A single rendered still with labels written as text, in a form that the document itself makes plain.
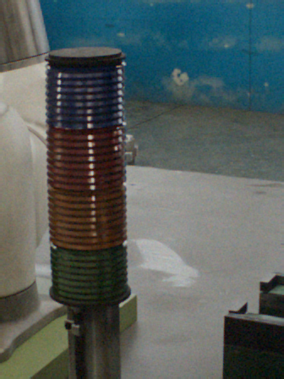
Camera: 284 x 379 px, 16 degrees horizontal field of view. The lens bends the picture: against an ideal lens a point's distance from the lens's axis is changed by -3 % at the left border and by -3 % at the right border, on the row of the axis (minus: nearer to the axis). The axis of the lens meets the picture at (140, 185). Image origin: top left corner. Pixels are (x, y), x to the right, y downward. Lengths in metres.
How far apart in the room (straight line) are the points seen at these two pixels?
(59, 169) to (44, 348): 0.45
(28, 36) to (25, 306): 0.35
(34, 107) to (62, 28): 6.16
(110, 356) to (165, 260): 0.76
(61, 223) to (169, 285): 0.71
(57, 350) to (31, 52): 0.39
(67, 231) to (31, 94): 0.54
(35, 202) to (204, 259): 0.45
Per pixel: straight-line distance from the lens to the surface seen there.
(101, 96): 0.72
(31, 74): 1.28
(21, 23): 1.30
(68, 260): 0.75
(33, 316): 1.19
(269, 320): 1.00
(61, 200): 0.74
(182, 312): 1.35
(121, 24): 7.20
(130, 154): 3.43
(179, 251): 1.59
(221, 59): 6.93
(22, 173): 1.13
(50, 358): 1.13
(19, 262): 1.15
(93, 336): 0.79
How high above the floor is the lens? 1.32
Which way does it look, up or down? 15 degrees down
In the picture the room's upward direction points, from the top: straight up
